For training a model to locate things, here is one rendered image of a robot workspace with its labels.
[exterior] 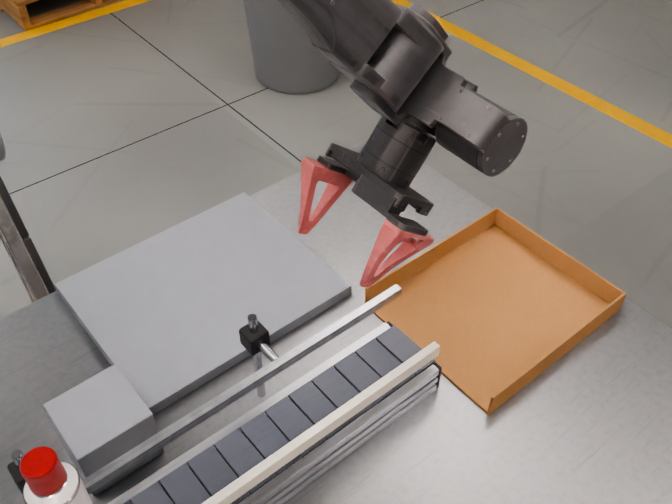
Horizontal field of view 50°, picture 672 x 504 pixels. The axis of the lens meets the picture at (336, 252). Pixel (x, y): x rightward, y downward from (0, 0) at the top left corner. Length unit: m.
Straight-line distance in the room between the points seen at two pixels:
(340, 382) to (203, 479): 0.22
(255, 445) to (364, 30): 0.54
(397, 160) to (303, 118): 2.37
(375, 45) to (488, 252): 0.70
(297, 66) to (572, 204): 1.24
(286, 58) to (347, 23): 2.51
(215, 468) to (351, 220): 0.54
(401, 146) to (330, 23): 0.15
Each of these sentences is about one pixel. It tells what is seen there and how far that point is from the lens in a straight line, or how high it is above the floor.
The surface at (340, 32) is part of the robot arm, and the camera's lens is 0.58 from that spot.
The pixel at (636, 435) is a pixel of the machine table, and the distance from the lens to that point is 1.07.
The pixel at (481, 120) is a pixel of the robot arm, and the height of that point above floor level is 1.34.
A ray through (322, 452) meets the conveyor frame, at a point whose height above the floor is 0.88.
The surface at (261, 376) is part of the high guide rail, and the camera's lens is 0.89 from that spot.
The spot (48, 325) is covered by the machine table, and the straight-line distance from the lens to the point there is 1.19.
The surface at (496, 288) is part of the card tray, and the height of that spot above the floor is 0.83.
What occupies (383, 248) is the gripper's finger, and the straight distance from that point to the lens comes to 0.66.
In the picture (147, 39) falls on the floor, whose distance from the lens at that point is 3.72.
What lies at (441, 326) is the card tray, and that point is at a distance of 1.11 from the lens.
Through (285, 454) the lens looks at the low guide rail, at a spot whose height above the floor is 0.91.
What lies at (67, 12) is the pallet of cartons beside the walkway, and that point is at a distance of 4.05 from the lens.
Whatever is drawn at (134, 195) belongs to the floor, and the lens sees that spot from 2.73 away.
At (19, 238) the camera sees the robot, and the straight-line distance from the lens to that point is 1.67.
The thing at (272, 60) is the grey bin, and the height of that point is 0.16.
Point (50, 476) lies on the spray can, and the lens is 0.73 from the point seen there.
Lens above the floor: 1.68
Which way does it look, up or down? 44 degrees down
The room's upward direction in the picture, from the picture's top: straight up
